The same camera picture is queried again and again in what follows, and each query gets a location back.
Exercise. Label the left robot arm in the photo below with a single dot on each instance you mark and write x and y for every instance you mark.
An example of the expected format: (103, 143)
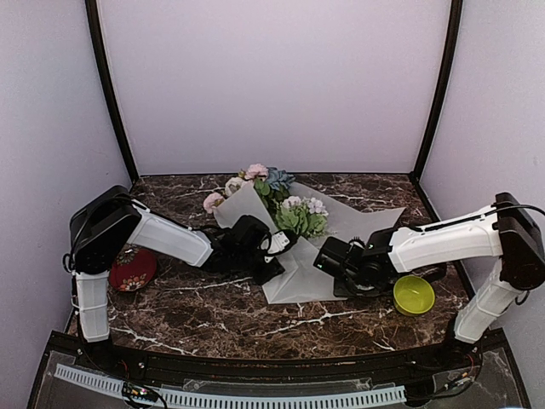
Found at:
(101, 229)

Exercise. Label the pink peony fake stem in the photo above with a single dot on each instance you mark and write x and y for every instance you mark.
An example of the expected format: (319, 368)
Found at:
(256, 175)

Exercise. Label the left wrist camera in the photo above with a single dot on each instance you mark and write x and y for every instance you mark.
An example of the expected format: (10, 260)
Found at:
(277, 244)

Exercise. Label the yellow-green bowl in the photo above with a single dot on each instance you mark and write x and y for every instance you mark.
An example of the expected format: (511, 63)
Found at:
(413, 296)

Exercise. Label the small pink fake rose stem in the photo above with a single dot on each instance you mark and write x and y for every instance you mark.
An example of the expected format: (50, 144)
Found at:
(212, 201)

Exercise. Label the left black frame post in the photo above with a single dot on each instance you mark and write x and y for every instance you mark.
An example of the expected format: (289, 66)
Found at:
(109, 93)

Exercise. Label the black frame post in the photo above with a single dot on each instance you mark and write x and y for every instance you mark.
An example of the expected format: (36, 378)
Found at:
(109, 93)
(441, 87)

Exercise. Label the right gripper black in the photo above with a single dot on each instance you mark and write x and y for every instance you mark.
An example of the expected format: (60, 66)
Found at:
(340, 290)

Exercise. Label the blue fake rose bunch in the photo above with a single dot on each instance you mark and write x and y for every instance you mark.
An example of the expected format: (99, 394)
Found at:
(279, 181)

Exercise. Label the right black frame post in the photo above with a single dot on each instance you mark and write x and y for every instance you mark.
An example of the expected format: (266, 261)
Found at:
(441, 87)

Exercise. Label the black front rail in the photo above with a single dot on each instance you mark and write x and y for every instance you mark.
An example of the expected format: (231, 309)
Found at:
(410, 365)

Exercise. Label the translucent white wrapping paper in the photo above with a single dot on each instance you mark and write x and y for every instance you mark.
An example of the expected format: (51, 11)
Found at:
(301, 281)

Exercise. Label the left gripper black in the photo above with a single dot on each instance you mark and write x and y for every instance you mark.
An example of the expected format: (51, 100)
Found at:
(261, 279)

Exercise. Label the lilac hydrangea fake bunch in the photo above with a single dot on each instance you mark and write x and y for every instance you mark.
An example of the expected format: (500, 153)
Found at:
(306, 217)

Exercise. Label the white slotted cable duct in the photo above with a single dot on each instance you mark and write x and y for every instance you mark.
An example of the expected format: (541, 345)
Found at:
(167, 397)

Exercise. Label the white fake rose stem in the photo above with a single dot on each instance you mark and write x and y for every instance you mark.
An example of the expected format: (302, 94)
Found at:
(233, 185)

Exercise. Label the red floral dish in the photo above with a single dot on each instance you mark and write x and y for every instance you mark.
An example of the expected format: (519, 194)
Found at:
(132, 269)

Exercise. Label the black ribbon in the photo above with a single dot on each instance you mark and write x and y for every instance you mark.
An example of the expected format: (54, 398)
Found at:
(434, 276)

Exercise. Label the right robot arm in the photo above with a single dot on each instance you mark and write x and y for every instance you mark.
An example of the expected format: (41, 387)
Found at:
(503, 230)

